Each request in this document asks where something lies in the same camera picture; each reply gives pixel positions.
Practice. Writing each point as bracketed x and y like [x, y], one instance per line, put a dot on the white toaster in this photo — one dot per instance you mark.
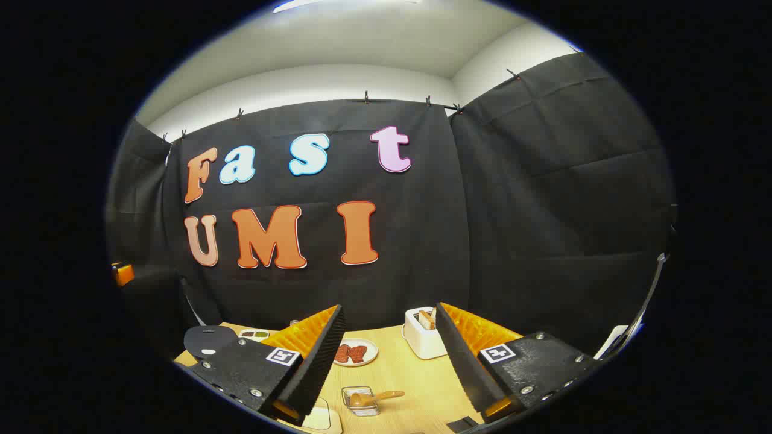
[419, 343]

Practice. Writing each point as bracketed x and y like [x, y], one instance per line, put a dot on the black backdrop cloth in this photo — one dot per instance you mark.
[512, 211]

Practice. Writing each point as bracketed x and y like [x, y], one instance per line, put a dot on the clear chopstick holder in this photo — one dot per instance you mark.
[362, 410]

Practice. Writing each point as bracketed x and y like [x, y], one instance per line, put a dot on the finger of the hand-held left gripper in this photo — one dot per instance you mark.
[123, 274]

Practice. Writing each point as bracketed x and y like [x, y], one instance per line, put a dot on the toasted bread slice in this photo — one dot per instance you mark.
[427, 319]

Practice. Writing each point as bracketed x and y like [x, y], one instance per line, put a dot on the grey metal bar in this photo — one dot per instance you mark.
[651, 289]

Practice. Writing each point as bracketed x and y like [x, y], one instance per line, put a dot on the red meat piece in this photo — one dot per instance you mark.
[357, 354]
[342, 353]

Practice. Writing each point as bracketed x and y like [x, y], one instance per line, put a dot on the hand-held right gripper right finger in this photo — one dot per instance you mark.
[464, 367]

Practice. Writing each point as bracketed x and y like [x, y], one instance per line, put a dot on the ceiling light panel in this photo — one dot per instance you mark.
[295, 5]

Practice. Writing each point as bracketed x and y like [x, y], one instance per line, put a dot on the wooden spoon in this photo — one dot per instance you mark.
[389, 395]

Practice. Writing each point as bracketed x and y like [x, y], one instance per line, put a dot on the round white plate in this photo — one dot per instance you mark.
[369, 346]

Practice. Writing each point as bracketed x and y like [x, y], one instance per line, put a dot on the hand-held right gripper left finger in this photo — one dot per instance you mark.
[319, 367]

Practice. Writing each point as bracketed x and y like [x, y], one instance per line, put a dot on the white sauce dish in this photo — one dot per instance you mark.
[253, 333]

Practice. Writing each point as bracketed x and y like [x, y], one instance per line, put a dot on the dark lid rice cooker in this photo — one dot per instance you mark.
[208, 340]

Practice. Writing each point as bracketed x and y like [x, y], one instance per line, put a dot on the row of black cloth clips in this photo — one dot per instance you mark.
[366, 97]

